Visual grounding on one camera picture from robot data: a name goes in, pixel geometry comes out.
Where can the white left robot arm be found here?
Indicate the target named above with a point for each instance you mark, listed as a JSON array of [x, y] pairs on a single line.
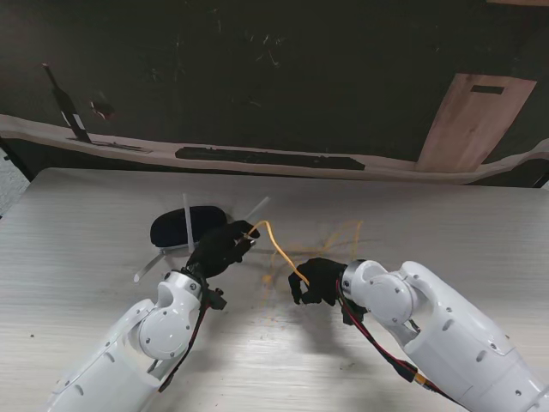
[[167, 330]]

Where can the beige backdrop ledge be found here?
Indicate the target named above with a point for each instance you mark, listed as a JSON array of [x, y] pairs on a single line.
[[386, 173]]

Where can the dark wine bottle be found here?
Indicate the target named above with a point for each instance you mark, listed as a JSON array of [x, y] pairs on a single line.
[[68, 107]]

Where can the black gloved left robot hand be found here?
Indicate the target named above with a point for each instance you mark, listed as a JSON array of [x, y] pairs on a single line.
[[218, 251]]

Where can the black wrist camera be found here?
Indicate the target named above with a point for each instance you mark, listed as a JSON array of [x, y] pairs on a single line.
[[218, 300], [349, 315]]

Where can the wooden cutting board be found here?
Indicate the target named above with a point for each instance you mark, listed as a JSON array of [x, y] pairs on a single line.
[[472, 124]]

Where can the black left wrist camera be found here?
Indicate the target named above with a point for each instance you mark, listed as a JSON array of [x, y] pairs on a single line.
[[218, 300]]

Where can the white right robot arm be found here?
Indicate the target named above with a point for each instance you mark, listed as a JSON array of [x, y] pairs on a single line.
[[450, 335]]

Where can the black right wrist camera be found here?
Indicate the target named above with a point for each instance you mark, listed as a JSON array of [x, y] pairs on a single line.
[[349, 315]]

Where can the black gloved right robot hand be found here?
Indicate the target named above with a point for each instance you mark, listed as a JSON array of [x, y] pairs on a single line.
[[323, 279]]

